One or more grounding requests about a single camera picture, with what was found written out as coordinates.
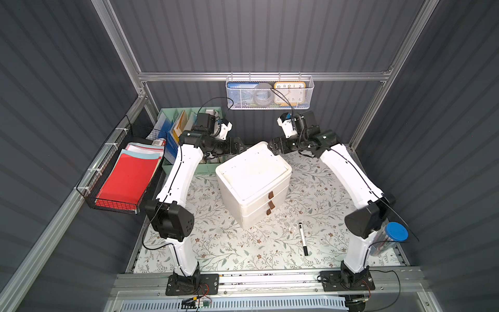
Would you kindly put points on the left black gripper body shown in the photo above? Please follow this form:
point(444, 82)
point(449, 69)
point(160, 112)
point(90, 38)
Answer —
point(236, 146)

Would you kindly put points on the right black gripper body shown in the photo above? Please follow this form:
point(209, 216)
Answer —
point(278, 144)

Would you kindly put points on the white plastic drawer unit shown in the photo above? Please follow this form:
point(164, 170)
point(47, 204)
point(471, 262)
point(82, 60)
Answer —
point(253, 184)

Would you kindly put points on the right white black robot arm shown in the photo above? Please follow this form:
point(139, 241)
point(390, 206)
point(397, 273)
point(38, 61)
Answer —
point(371, 203)

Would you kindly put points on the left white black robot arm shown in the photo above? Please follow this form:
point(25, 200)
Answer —
point(168, 214)

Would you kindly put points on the blue box in basket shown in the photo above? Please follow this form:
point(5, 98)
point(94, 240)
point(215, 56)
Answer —
point(242, 94)

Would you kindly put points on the grey tape roll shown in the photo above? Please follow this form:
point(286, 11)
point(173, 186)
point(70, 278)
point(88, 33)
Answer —
point(263, 95)

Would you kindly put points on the yellow analog clock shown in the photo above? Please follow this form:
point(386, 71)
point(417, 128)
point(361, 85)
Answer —
point(293, 92)

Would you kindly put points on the green plastic file organizer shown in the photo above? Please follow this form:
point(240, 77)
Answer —
point(171, 122)

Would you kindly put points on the black white marker pen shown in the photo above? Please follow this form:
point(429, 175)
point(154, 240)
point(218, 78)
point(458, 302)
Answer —
point(303, 239)

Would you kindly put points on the red paper folder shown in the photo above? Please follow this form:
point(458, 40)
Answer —
point(128, 180)

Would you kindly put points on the blue lid clear jar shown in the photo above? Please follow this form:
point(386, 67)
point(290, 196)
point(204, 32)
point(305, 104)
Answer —
point(389, 235)

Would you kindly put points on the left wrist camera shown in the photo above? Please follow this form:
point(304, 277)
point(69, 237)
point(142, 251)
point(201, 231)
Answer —
point(212, 125)

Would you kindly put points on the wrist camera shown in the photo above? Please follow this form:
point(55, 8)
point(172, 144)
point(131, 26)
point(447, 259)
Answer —
point(212, 125)
point(296, 124)

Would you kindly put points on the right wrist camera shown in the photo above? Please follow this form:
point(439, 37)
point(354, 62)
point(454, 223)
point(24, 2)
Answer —
point(296, 124)

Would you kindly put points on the white wire wall basket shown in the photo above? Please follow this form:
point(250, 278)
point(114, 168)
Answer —
point(271, 80)

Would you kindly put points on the black wire tray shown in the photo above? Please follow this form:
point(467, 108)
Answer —
point(132, 137)

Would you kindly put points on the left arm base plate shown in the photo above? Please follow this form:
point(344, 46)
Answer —
point(199, 284)

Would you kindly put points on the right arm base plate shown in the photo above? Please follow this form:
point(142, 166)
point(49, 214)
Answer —
point(344, 280)

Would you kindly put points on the aluminium mounting rail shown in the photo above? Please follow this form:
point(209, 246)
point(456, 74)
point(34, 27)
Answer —
point(384, 278)

